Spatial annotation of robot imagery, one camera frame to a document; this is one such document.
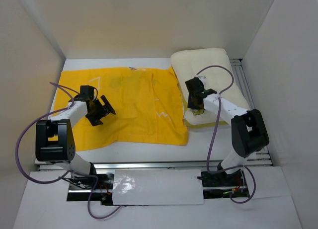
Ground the aluminium side rail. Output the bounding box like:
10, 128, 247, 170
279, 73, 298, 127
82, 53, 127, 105
230, 59, 272, 166

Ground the cream quilted pillow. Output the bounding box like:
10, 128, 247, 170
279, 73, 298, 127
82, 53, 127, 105
170, 47, 251, 127

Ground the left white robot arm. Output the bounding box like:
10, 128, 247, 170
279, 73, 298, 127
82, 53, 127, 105
35, 85, 116, 189

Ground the yellow pillowcase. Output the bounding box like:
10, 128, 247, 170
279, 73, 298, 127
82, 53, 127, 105
59, 67, 188, 152

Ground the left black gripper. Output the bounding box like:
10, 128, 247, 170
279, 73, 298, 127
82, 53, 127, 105
85, 95, 115, 126

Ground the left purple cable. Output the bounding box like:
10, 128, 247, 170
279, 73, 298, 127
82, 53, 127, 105
14, 81, 124, 220

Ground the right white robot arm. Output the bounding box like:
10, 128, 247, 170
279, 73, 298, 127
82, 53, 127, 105
185, 77, 269, 185

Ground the aluminium front rail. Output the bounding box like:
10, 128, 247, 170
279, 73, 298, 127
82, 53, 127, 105
37, 160, 219, 171

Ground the white cover plate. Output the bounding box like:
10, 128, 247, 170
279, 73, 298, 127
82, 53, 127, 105
112, 169, 204, 206

